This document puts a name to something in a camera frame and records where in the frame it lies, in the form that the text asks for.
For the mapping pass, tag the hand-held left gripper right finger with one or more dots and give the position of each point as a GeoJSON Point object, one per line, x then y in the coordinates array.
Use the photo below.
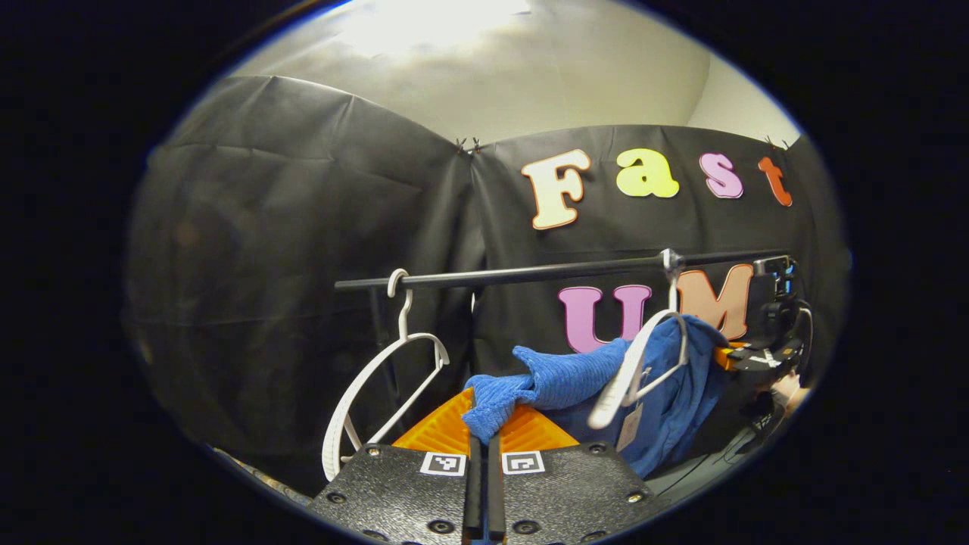
{"type": "Point", "coordinates": [496, 492]}

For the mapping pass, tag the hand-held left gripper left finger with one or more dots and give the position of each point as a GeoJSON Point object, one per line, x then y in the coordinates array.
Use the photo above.
{"type": "Point", "coordinates": [473, 492]}

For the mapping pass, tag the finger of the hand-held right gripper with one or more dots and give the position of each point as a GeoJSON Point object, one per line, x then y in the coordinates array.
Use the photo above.
{"type": "Point", "coordinates": [757, 364]}
{"type": "Point", "coordinates": [772, 348]}

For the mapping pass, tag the blue shirt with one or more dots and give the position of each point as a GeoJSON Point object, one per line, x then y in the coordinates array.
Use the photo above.
{"type": "Point", "coordinates": [560, 378]}

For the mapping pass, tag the white clothes hanger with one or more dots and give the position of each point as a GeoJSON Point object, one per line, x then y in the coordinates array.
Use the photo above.
{"type": "Point", "coordinates": [617, 386]}
{"type": "Point", "coordinates": [356, 393]}

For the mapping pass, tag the black clothes rack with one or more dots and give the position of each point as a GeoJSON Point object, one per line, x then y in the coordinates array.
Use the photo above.
{"type": "Point", "coordinates": [530, 272]}

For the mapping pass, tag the black backdrop cloth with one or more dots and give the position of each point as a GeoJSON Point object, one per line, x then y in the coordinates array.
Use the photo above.
{"type": "Point", "coordinates": [303, 227]}

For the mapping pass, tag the ceiling light panel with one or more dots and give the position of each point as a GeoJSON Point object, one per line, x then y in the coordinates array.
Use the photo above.
{"type": "Point", "coordinates": [431, 23]}

